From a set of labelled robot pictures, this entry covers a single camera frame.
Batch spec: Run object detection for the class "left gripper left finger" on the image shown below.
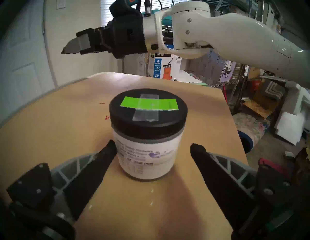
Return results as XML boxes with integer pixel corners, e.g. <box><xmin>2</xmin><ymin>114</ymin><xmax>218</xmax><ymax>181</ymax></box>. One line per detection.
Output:
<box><xmin>7</xmin><ymin>140</ymin><xmax>118</xmax><ymax>221</ymax></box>

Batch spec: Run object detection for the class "window with white blinds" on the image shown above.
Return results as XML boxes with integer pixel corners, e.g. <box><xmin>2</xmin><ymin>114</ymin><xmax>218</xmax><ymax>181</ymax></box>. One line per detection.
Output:
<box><xmin>101</xmin><ymin>0</ymin><xmax>175</xmax><ymax>27</ymax></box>

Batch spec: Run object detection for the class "black lid with green tape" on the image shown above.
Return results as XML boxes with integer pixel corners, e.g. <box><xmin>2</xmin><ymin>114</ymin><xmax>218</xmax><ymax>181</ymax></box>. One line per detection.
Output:
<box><xmin>109</xmin><ymin>88</ymin><xmax>188</xmax><ymax>140</ymax></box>

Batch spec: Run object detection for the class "white panel door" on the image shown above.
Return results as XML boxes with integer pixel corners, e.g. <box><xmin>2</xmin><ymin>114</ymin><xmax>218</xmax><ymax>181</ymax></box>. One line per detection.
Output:
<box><xmin>0</xmin><ymin>0</ymin><xmax>58</xmax><ymax>124</ymax></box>

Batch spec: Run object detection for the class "gray chevron pillow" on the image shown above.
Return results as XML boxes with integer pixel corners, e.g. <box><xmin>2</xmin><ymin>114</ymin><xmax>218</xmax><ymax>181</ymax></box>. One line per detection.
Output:
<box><xmin>260</xmin><ymin>77</ymin><xmax>287</xmax><ymax>102</ymax></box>

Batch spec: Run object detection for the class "white labelled paint jar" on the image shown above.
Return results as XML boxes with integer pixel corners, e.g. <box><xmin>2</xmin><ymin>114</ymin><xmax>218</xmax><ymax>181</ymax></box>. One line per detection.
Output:
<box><xmin>112</xmin><ymin>126</ymin><xmax>184</xmax><ymax>180</ymax></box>

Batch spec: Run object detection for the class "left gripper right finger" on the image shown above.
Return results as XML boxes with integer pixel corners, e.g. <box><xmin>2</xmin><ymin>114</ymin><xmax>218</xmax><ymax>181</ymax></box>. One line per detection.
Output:
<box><xmin>190</xmin><ymin>143</ymin><xmax>301</xmax><ymax>235</ymax></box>

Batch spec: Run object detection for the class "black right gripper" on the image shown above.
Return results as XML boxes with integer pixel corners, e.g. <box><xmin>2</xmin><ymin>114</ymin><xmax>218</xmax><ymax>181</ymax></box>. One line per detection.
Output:
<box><xmin>61</xmin><ymin>16</ymin><xmax>148</xmax><ymax>60</ymax></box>

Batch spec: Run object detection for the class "folding table with board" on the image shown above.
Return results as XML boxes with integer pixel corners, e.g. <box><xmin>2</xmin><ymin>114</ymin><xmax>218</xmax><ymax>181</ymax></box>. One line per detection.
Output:
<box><xmin>0</xmin><ymin>72</ymin><xmax>248</xmax><ymax>240</ymax></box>

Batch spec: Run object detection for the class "chrome wire shelf rack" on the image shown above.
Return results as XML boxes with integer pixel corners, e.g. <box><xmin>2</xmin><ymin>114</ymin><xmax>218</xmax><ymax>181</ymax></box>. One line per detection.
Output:
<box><xmin>116</xmin><ymin>0</ymin><xmax>291</xmax><ymax>114</ymax></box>

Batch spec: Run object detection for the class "gray power tool carton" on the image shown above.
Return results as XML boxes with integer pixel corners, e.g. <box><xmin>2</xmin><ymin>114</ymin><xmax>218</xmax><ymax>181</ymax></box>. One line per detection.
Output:
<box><xmin>189</xmin><ymin>50</ymin><xmax>239</xmax><ymax>84</ymax></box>

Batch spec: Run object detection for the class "utility pump carton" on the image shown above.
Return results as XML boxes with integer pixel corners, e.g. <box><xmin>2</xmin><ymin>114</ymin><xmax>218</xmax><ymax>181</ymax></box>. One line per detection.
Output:
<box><xmin>148</xmin><ymin>45</ymin><xmax>182</xmax><ymax>81</ymax></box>

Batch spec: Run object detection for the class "white styrofoam block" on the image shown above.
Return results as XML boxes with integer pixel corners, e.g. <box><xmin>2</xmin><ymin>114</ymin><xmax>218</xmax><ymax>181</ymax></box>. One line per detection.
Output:
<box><xmin>275</xmin><ymin>81</ymin><xmax>310</xmax><ymax>145</ymax></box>

